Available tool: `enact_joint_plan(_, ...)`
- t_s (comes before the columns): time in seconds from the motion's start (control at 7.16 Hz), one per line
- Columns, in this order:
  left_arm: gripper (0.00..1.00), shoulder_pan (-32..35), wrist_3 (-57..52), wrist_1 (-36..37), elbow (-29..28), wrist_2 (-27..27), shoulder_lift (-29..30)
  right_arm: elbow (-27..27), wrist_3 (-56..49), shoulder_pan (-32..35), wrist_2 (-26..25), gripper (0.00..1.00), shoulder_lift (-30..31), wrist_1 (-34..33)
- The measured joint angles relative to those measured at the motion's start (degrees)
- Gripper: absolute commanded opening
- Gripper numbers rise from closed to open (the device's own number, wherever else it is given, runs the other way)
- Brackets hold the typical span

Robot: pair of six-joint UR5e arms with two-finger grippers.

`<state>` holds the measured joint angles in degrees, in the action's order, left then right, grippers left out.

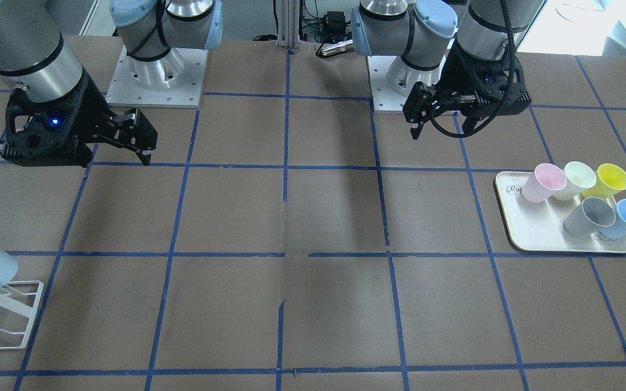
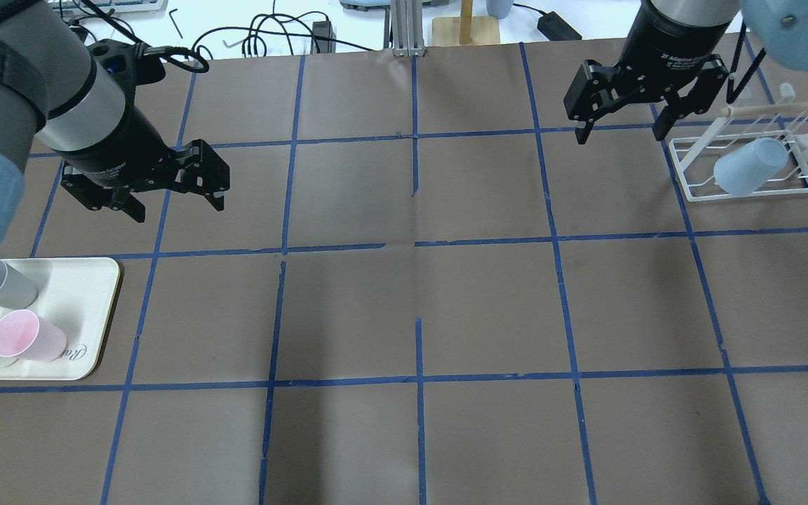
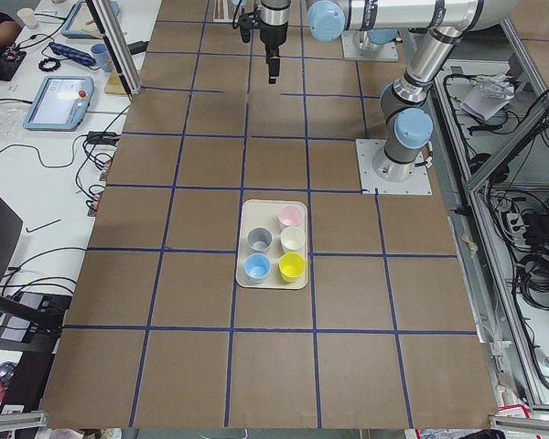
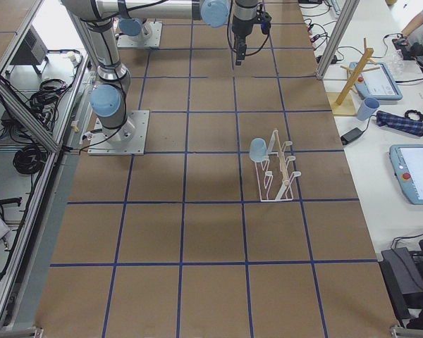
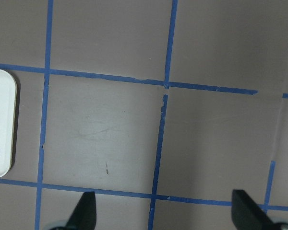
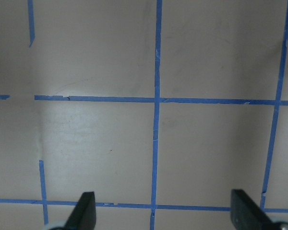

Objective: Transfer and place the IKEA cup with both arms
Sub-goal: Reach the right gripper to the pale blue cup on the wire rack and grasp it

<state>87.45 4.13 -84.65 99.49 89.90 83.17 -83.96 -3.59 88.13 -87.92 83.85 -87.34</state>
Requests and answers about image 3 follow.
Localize blue mug on desk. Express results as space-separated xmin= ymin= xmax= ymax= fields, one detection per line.
xmin=91 ymin=43 xmax=113 ymax=72

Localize wooden stand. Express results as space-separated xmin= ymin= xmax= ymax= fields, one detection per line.
xmin=104 ymin=70 xmax=132 ymax=96

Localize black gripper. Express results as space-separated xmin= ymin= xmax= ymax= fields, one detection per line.
xmin=259 ymin=0 xmax=287 ymax=84

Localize white cup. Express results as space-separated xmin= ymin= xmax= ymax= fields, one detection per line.
xmin=280 ymin=227 xmax=307 ymax=253

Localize yellow cup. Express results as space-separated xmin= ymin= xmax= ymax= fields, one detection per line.
xmin=278 ymin=252 xmax=307 ymax=283

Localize paper cup on desk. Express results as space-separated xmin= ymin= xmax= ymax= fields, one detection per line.
xmin=16 ymin=7 xmax=38 ymax=29

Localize grey cup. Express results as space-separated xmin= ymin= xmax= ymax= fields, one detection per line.
xmin=247 ymin=227 xmax=273 ymax=253

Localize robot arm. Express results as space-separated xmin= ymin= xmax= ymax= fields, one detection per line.
xmin=353 ymin=28 xmax=397 ymax=51
xmin=307 ymin=0 xmax=518 ymax=182

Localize blue cup on tray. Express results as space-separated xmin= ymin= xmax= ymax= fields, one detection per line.
xmin=243 ymin=252 xmax=271 ymax=284

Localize crumpled white paper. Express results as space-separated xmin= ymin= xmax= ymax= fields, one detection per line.
xmin=460 ymin=74 xmax=515 ymax=122

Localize pink cup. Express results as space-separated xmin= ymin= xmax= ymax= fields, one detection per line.
xmin=277 ymin=204 xmax=304 ymax=230

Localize person forearm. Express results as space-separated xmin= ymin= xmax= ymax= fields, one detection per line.
xmin=0 ymin=20 xmax=22 ymax=48

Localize aluminium frame post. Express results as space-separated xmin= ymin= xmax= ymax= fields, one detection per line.
xmin=86 ymin=0 xmax=143 ymax=97

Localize far teach pendant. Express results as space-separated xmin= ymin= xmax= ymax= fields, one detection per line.
xmin=60 ymin=1 xmax=100 ymax=39

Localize black ring part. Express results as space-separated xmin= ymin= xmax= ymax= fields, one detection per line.
xmin=38 ymin=57 xmax=61 ymax=73

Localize near teach pendant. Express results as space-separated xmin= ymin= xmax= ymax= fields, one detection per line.
xmin=23 ymin=75 xmax=94 ymax=132

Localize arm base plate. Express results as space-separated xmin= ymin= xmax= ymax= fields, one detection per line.
xmin=341 ymin=29 xmax=399 ymax=62
xmin=356 ymin=139 xmax=433 ymax=196

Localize teach pendant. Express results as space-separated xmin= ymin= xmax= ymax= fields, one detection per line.
xmin=23 ymin=75 xmax=94 ymax=132
xmin=60 ymin=1 xmax=100 ymax=39

